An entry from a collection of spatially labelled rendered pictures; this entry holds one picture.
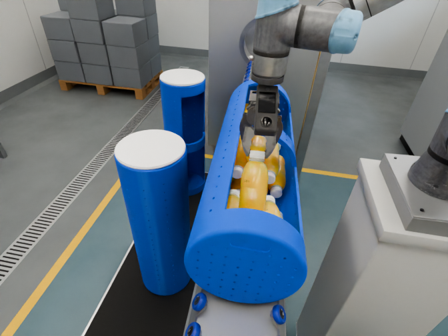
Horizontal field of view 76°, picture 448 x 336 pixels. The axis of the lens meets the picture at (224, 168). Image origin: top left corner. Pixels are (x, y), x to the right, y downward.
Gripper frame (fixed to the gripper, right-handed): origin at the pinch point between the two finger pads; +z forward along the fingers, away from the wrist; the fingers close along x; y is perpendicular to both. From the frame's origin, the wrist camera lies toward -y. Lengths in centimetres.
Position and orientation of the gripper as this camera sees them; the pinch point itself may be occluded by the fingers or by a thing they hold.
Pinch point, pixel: (257, 154)
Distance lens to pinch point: 73.7
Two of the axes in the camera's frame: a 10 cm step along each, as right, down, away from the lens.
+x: -9.9, -1.2, 0.8
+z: -0.4, 7.9, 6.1
